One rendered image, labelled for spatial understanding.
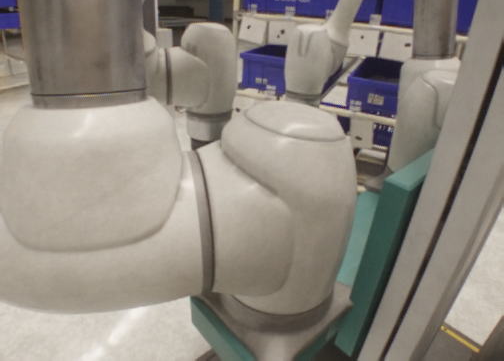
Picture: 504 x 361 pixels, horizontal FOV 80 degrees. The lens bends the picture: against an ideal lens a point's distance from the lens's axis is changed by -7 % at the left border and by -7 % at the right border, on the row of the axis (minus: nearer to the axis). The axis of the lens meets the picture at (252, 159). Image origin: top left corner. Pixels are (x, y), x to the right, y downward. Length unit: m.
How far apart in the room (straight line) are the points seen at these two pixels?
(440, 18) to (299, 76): 0.36
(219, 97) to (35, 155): 0.37
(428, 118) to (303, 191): 0.45
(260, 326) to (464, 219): 0.25
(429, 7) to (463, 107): 0.58
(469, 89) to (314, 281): 0.24
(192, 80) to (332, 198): 0.34
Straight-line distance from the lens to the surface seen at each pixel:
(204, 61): 0.56
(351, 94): 1.40
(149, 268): 0.29
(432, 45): 0.89
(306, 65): 0.76
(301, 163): 0.29
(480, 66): 0.32
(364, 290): 0.47
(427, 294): 0.42
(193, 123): 0.61
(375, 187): 0.78
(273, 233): 0.30
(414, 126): 0.71
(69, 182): 0.27
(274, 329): 0.42
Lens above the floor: 1.10
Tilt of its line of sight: 26 degrees down
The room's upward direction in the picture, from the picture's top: 4 degrees clockwise
